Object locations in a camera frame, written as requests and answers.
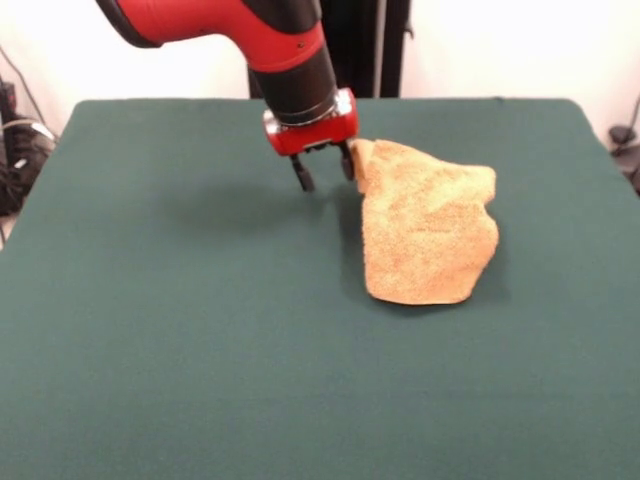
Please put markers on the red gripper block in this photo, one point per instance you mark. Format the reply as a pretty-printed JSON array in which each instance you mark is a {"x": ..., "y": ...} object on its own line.
[{"x": 320, "y": 132}]

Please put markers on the orange terry towel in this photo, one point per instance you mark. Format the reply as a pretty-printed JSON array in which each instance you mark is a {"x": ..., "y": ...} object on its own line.
[{"x": 425, "y": 240}]

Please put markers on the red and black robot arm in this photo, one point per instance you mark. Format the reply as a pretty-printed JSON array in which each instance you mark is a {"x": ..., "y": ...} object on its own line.
[{"x": 280, "y": 45}]

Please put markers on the dark green table cloth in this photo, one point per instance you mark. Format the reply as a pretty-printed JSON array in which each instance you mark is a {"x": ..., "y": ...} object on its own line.
[{"x": 200, "y": 300}]

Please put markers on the black plug adapter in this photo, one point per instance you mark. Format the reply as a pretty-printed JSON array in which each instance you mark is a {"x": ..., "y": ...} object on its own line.
[{"x": 620, "y": 135}]

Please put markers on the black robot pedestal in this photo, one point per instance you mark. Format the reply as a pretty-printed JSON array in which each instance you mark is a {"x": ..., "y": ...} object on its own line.
[{"x": 360, "y": 50}]

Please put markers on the black power strip red switch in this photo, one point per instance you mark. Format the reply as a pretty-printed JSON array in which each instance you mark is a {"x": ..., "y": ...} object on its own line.
[{"x": 7, "y": 100}]

